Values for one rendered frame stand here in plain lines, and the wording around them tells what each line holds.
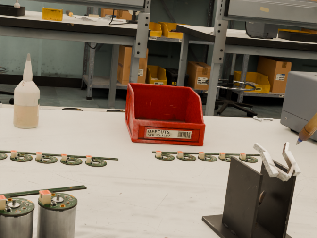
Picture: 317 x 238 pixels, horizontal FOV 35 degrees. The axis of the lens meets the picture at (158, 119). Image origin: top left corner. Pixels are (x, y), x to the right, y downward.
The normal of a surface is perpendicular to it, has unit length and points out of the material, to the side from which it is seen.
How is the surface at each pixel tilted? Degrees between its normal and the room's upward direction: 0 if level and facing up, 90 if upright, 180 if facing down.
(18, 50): 90
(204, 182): 0
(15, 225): 90
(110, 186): 0
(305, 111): 90
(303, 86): 90
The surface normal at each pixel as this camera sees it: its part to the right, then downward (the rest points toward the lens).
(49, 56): 0.25, 0.26
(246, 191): -0.91, 0.00
